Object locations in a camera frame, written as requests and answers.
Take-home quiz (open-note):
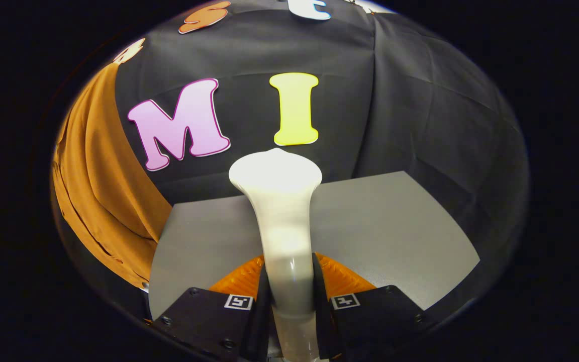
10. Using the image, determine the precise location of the grey cabinet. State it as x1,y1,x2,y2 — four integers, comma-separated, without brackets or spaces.
148,171,481,320

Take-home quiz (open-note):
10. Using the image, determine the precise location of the black backdrop cloth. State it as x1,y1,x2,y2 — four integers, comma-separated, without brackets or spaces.
51,0,530,322

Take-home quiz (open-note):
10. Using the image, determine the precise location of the orange button-up shirt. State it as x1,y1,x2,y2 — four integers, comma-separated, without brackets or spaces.
51,63,173,290

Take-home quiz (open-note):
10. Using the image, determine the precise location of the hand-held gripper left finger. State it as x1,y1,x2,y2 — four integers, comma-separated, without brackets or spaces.
150,254,272,362

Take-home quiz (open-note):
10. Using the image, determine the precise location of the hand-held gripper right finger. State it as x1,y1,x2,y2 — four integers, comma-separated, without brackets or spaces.
312,252,428,360

